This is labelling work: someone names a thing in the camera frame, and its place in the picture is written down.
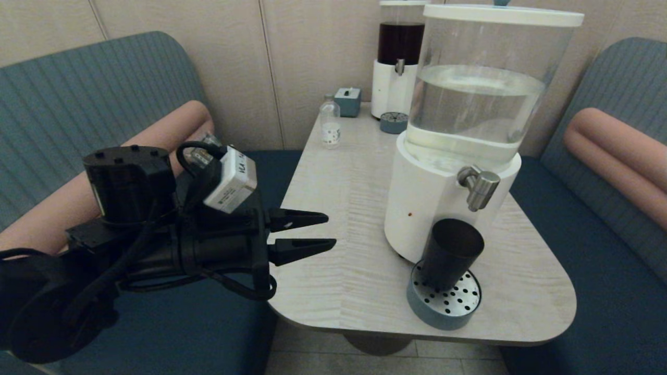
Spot black plastic cup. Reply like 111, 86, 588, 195
420, 218, 485, 292

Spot silver water dispenser tap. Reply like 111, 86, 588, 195
458, 166, 501, 212

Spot blue upholstered bench sofa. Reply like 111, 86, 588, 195
500, 36, 667, 375
0, 31, 303, 375

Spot small clear plastic bottle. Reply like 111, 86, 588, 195
320, 95, 342, 149

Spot clear plastic snack bag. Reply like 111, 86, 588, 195
189, 133, 222, 166

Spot teal tissue box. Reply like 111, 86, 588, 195
335, 87, 362, 117

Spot large clear water dispenser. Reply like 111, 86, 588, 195
384, 4, 585, 265

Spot small blue drip tray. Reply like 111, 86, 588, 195
379, 111, 410, 134

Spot large blue perforated drip tray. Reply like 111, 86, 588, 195
406, 259, 481, 331

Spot small dark drink dispenser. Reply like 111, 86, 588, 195
371, 0, 432, 120

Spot pink bolster cushion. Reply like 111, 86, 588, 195
0, 100, 215, 256
563, 107, 667, 231

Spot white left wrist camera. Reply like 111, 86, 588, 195
203, 146, 259, 215

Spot black left camera cable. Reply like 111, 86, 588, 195
0, 141, 278, 323

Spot golden table pedestal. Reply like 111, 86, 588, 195
341, 333, 417, 357

